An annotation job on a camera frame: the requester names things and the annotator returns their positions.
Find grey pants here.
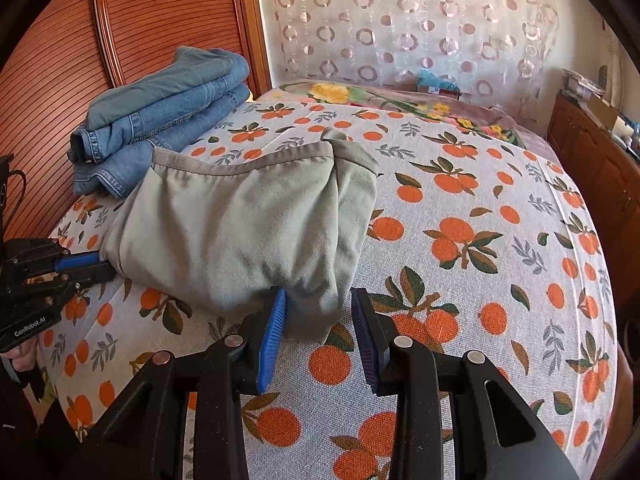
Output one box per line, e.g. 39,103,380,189
100,127,381,344

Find person's dark clothing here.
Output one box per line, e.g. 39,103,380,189
0,367,103,480

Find stack of papers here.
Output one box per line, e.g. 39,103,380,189
561,67,607,97

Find slatted wooden headboard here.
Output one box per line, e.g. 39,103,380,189
0,0,274,241

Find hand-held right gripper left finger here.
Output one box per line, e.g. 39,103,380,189
70,287,289,480

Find beige curtain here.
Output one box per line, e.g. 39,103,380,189
599,22,623,92

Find person's left hand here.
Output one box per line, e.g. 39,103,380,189
0,342,40,386

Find folded blue jeans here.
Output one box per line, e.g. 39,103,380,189
87,46,251,131
70,84,253,200

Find sheer circle pattern curtain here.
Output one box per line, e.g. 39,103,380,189
254,0,562,126

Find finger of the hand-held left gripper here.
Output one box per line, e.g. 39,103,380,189
59,262,119,288
54,252,102,274

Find cardboard box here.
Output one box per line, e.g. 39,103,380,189
586,95,622,132

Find wooden cabinet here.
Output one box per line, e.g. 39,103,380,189
546,94,640,243

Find pink floral blanket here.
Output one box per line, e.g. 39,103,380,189
272,80,551,152

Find orange print bed sheet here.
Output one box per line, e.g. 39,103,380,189
37,100,622,480

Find teal cloth item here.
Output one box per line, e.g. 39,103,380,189
415,69,458,92

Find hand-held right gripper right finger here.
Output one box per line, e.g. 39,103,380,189
351,287,577,480

